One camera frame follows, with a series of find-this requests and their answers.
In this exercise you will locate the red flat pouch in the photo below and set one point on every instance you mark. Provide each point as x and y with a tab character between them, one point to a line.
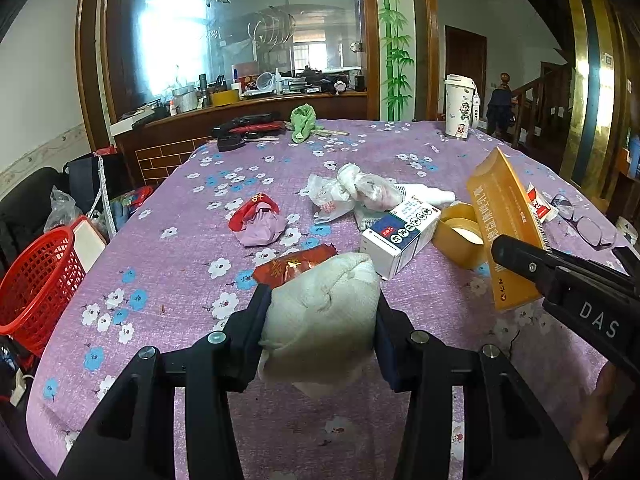
260	127

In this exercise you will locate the white tube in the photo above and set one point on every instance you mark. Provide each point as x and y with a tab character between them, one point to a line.
425	194

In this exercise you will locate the eyeglasses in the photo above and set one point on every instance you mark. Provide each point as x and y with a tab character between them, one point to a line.
590	230

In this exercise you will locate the white tissue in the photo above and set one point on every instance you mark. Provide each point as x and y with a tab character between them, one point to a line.
320	320

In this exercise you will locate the red foil wrapper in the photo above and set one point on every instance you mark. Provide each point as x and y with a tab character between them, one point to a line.
290	265

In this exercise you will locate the metal pot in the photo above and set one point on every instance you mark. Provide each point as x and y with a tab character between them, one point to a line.
186	101

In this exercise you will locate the purple floral tablecloth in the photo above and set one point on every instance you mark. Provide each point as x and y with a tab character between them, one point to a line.
190	240

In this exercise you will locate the red plastic basket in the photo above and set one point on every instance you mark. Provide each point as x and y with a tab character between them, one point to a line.
40	285

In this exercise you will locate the green cloth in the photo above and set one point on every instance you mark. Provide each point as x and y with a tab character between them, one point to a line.
302	120

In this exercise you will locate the black key case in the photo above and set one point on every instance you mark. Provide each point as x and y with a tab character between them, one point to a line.
230	142

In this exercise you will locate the white printed tumbler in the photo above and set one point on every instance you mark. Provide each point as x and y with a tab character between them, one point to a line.
461	110

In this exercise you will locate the yellow box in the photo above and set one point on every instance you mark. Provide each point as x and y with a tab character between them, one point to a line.
225	98

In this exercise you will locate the red wet wipe packet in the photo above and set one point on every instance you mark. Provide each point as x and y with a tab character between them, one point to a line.
540	207

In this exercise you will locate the etched glass partition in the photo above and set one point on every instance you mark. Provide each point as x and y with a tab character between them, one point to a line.
225	25

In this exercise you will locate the black sofa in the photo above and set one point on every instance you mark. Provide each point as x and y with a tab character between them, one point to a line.
25	210

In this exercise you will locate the long orange box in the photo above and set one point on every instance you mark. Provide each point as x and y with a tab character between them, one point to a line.
500	200

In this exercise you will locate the black pouch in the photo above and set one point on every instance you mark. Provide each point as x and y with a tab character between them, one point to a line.
245	120

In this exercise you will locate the wooden cabinet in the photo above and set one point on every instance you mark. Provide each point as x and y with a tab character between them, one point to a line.
165	150

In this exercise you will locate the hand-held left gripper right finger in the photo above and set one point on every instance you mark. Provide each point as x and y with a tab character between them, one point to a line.
385	355

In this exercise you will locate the gold pillar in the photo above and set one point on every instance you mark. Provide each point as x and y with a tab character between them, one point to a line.
595	60

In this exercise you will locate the red and pink crumpled bag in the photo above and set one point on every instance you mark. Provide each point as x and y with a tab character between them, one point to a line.
260	225

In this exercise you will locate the clear plastic bag red print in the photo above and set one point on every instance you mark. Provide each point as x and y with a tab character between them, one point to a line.
327	202

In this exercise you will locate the small white bottle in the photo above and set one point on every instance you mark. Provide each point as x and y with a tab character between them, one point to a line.
276	82

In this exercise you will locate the dark thermos flask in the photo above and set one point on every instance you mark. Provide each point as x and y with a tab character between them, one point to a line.
203	85

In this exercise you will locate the white crumpled plastic bag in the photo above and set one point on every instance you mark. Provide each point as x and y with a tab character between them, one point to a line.
367	187

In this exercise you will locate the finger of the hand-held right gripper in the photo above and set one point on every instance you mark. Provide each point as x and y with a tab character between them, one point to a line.
520	260
630	262

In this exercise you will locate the brown wooden door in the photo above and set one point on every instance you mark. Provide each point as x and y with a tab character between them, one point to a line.
465	60

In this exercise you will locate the bamboo painted pillar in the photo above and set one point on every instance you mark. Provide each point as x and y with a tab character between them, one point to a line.
395	35

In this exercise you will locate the person's right hand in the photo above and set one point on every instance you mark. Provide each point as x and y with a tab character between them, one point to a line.
592	420

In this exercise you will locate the red box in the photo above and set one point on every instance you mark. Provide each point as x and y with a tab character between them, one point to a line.
246	77

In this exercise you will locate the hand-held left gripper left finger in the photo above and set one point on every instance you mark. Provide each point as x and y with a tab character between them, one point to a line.
259	312

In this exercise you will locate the yellow tape roll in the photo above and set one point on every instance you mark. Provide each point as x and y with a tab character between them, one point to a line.
450	240

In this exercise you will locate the red and blue bag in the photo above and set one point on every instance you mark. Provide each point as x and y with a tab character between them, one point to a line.
132	200

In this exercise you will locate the wooden stick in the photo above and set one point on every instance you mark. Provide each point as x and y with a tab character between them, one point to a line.
332	132

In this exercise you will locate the wooden stair railing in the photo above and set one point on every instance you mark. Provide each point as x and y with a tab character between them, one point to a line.
540	105

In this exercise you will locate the white tray with red rim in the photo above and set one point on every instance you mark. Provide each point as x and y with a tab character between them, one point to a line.
90	240

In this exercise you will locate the small alarm clock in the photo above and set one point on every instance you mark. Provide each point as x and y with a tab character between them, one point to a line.
340	87

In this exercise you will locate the dark jacket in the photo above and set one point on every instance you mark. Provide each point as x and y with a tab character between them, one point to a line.
499	110

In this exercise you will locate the white and blue medicine box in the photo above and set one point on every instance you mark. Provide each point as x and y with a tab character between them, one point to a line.
400	240

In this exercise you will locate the black shopping bag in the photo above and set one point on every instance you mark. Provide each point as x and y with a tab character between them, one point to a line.
85	180

